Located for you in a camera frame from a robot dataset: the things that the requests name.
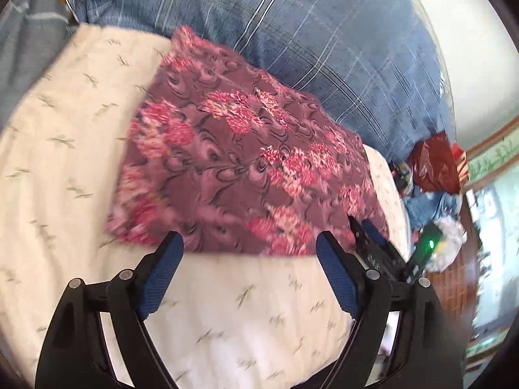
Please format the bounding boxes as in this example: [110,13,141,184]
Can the glass window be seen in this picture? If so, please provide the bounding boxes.
[462,170,519,357]

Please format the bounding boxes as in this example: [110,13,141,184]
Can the red plastic bag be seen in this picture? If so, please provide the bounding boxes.
[407,131,471,195]

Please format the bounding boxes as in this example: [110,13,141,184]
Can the blue denim cloth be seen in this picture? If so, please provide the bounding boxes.
[392,161,464,233]

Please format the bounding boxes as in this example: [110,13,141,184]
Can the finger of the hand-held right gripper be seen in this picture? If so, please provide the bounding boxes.
[362,219,392,249]
[348,216,369,252]

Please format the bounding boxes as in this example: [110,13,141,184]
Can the cream leaf-print bed sheet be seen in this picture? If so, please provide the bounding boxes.
[0,22,411,389]

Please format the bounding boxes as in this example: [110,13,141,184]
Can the blue plaid blanket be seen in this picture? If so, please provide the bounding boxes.
[57,0,455,163]

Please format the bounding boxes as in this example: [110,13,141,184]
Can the white plastic bag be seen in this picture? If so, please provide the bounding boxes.
[426,215,469,273]

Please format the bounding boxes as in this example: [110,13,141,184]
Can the maroon floral garment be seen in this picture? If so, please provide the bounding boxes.
[104,25,391,257]

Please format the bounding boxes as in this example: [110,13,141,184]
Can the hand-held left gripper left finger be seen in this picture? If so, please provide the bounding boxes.
[34,231,185,389]

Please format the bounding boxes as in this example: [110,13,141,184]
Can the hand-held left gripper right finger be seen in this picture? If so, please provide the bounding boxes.
[315,230,465,389]

